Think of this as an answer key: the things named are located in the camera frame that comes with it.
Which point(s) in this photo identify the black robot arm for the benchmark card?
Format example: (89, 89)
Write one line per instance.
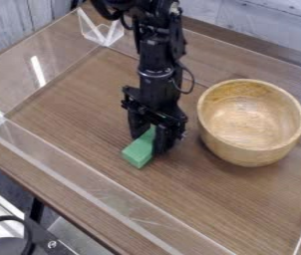
(156, 22)

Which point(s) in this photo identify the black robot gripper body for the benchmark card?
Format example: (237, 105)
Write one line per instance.
(154, 98)

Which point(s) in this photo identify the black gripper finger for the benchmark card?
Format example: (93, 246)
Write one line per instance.
(165, 138)
(140, 125)

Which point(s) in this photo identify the brown wooden bowl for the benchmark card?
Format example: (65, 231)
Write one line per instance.
(249, 121)

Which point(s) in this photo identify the black table leg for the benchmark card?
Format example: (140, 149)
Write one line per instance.
(37, 210)

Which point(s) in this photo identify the green rectangular block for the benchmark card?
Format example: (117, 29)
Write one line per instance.
(138, 152)

